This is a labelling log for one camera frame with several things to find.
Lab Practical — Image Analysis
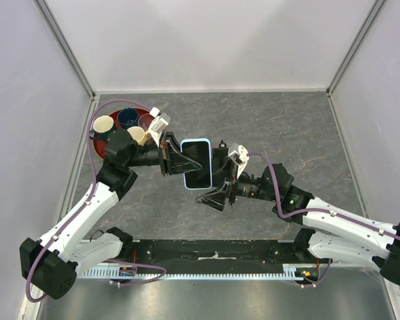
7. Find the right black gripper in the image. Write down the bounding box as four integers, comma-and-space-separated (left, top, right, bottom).
195, 156, 278, 212

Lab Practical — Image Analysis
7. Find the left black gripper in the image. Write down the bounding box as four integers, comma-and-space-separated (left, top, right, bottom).
126, 131, 203, 177

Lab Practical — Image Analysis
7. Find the black phone blue case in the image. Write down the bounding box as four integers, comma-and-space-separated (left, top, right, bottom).
181, 138, 213, 190

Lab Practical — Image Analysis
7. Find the black phone stand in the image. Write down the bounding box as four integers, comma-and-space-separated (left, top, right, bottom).
212, 140, 228, 158

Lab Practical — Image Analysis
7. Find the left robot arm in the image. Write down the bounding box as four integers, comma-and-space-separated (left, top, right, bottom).
19, 129, 212, 303

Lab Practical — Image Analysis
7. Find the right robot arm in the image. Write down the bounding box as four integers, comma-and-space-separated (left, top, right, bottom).
196, 151, 400, 286

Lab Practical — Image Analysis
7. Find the yellow mug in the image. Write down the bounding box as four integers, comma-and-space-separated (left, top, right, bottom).
127, 126, 151, 146

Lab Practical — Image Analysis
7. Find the clear glass cup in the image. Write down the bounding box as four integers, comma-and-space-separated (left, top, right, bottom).
138, 113, 154, 131

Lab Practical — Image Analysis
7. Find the blue cup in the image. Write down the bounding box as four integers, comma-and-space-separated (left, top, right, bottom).
117, 108, 139, 129

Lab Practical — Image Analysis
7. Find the red round tray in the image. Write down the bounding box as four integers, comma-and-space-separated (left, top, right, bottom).
92, 106, 154, 161

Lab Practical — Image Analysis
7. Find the dark green mug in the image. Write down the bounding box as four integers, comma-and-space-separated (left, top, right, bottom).
89, 115, 117, 141

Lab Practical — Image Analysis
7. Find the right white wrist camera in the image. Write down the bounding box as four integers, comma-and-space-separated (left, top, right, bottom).
227, 143, 249, 166

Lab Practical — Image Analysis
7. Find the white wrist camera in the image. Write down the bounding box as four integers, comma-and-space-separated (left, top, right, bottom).
148, 107, 171, 146
227, 143, 249, 166

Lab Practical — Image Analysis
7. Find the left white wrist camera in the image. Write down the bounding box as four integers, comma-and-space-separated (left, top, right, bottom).
148, 107, 171, 146

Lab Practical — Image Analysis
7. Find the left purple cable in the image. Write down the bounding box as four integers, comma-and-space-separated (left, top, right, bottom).
25, 99, 153, 303

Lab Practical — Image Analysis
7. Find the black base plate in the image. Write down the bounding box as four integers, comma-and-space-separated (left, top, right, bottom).
117, 239, 328, 275

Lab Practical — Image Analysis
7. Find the slotted cable duct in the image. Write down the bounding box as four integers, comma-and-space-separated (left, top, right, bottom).
78, 263, 318, 282

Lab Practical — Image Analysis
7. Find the left aluminium frame post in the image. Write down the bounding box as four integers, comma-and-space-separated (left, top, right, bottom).
33, 0, 96, 99

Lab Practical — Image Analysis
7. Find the aluminium frame post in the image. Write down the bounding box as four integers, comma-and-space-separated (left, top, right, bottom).
326, 0, 387, 97
33, 0, 96, 99

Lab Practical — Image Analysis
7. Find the right aluminium frame post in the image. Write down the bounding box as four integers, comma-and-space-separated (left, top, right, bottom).
326, 0, 387, 97

